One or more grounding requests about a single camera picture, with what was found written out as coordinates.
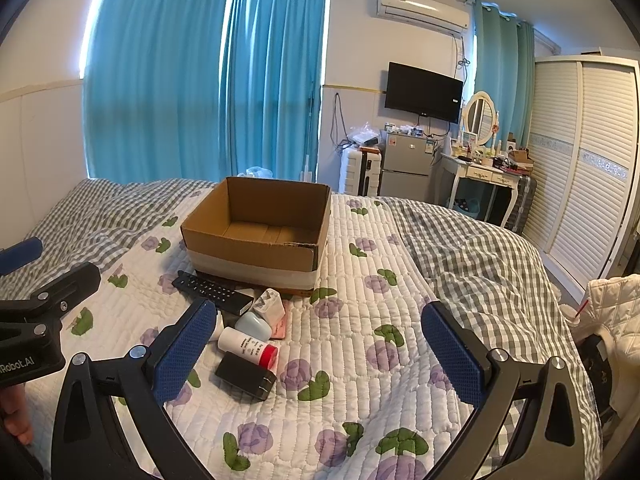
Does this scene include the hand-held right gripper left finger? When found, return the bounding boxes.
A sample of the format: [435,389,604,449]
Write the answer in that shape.
[51,296,221,480]

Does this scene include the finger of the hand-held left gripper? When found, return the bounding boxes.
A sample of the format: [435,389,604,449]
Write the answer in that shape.
[0,237,45,277]
[0,261,102,322]

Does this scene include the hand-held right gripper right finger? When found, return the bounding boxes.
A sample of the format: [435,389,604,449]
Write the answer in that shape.
[420,300,588,480]

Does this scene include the white plastic object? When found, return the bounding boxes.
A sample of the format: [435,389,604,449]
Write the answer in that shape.
[207,310,236,343]

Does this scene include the white bottle with red cap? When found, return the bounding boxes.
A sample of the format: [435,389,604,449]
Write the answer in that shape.
[217,326,279,367]

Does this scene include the black remote control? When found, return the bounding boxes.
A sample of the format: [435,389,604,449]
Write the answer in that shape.
[171,270,253,317]

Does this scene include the black rectangular box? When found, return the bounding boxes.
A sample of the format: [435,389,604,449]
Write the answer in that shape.
[215,351,277,402]

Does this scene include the light blue case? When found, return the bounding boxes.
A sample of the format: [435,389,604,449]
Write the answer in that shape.
[234,310,274,342]

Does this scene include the white plug adapter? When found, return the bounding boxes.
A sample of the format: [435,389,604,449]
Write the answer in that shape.
[252,288,286,327]

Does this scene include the pink case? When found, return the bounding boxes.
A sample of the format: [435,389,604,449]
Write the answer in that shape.
[270,305,289,342]

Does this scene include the brown cardboard box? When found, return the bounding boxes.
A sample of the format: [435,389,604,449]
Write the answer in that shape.
[180,176,332,297]

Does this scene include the person's left hand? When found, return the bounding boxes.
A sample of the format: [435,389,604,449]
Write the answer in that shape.
[0,384,35,447]

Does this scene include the white floral quilt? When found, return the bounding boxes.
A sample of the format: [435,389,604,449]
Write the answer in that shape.
[15,187,506,480]

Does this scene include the plastic cup with lid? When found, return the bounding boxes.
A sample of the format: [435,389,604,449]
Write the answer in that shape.
[559,302,591,333]

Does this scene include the black chair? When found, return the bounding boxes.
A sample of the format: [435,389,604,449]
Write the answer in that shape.
[575,334,628,428]

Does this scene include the white quilted jacket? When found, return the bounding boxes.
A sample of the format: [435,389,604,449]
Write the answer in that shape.
[570,274,640,392]

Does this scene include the silver suitcase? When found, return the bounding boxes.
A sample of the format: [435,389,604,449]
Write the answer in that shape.
[500,175,538,234]

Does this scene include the white dressing table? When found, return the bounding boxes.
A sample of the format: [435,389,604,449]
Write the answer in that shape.
[440,152,523,233]

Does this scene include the silver mini fridge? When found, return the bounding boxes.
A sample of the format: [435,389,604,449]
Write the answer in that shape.
[379,130,440,206]

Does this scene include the white suitcase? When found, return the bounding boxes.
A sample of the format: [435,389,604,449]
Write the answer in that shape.
[339,147,383,197]

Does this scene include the wide blue curtain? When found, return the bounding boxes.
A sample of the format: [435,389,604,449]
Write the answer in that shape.
[82,0,232,181]

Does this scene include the plastic bag with clutter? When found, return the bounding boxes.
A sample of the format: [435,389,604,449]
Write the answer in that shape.
[347,122,383,150]

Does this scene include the white louvred wardrobe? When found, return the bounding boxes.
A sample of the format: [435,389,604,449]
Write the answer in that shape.
[520,55,640,286]

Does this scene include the white oval mirror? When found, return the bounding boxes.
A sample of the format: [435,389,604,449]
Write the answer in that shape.
[462,91,500,149]

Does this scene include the narrow blue curtain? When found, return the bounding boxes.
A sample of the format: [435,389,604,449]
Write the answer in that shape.
[220,0,331,184]

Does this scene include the teal curtain with eyelets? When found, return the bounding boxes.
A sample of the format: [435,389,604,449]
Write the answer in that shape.
[472,0,536,152]

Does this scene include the white air conditioner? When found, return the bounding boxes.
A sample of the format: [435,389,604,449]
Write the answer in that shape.
[376,0,472,32]

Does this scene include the dark wall cables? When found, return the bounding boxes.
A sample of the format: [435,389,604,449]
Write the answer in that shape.
[330,92,352,152]

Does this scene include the black wall television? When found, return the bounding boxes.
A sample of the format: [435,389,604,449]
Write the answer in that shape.
[384,61,464,124]

